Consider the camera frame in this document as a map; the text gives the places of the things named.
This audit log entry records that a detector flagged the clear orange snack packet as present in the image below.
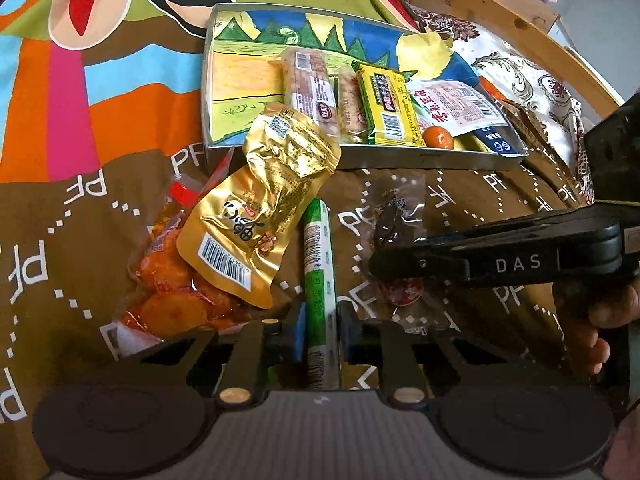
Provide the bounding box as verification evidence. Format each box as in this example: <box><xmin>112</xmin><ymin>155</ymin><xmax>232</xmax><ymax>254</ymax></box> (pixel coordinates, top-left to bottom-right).
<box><xmin>125</xmin><ymin>175</ymin><xmax>261</xmax><ymax>341</ymax></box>

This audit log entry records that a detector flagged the pink sausage packet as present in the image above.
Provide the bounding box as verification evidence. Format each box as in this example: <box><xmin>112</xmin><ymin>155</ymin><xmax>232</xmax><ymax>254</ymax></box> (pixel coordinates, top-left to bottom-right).
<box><xmin>280</xmin><ymin>47</ymin><xmax>341</xmax><ymax>133</ymax></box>

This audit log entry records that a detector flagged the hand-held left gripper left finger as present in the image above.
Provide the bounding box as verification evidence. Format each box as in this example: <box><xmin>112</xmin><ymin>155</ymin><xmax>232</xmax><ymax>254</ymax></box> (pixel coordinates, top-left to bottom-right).
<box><xmin>120</xmin><ymin>302</ymin><xmax>308</xmax><ymax>408</ymax></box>

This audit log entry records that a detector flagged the small orange round snack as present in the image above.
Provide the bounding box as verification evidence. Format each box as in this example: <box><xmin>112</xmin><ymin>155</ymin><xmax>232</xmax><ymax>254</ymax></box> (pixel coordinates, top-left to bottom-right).
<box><xmin>421</xmin><ymin>126</ymin><xmax>455</xmax><ymax>150</ymax></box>

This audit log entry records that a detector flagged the gold foil snack packet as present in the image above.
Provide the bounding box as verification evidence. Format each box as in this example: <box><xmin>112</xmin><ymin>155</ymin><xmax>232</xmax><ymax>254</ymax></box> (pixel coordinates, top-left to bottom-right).
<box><xmin>177</xmin><ymin>102</ymin><xmax>343</xmax><ymax>311</ymax></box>

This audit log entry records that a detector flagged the person's right hand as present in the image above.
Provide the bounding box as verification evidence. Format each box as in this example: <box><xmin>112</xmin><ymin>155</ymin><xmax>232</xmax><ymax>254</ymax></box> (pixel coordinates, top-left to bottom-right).
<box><xmin>562</xmin><ymin>287</ymin><xmax>640</xmax><ymax>378</ymax></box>

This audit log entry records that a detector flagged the yellow snack packet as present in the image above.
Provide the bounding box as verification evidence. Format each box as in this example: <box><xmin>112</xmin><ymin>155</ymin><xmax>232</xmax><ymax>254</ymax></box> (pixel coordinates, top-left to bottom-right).
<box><xmin>350</xmin><ymin>59</ymin><xmax>428</xmax><ymax>148</ymax></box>

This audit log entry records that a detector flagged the white pink snack packet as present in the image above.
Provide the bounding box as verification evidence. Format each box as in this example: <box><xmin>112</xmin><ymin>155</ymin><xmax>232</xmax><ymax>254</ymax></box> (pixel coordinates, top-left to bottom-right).
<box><xmin>407</xmin><ymin>79</ymin><xmax>508</xmax><ymax>136</ymax></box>

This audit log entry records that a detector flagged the wooden bed frame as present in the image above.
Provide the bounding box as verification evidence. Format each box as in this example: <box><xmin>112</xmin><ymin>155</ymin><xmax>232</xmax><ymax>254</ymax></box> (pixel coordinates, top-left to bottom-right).
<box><xmin>405</xmin><ymin>0</ymin><xmax>631</xmax><ymax>121</ymax></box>

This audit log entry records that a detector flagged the small clear cake bar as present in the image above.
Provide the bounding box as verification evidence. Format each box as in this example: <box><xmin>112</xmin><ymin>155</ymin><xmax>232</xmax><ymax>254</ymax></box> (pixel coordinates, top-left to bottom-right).
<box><xmin>334</xmin><ymin>71</ymin><xmax>371</xmax><ymax>145</ymax></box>

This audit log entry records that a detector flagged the metal tray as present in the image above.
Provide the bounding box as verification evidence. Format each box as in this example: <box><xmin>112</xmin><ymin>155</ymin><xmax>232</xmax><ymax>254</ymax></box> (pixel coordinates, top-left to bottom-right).
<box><xmin>200</xmin><ymin>2</ymin><xmax>531</xmax><ymax>171</ymax></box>

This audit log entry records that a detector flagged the green white stick packet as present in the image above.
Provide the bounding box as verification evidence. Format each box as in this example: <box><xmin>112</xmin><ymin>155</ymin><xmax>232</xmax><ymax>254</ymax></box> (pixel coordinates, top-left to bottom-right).
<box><xmin>302</xmin><ymin>199</ymin><xmax>343</xmax><ymax>393</ymax></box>

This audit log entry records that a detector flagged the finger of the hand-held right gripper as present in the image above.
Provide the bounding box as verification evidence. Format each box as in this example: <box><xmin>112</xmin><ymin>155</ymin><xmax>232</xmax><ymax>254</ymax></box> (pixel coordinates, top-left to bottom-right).
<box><xmin>367</xmin><ymin>207</ymin><xmax>623</xmax><ymax>291</ymax></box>

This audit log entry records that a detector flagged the clear dark meat packet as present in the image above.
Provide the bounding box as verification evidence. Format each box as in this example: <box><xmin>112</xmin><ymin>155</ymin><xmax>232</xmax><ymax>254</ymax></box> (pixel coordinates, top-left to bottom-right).
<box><xmin>357</xmin><ymin>175</ymin><xmax>461</xmax><ymax>336</ymax></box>

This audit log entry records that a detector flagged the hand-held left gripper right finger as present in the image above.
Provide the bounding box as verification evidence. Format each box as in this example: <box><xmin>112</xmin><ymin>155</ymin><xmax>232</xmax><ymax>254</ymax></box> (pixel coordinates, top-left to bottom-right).
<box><xmin>337</xmin><ymin>302</ymin><xmax>506</xmax><ymax>408</ymax></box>

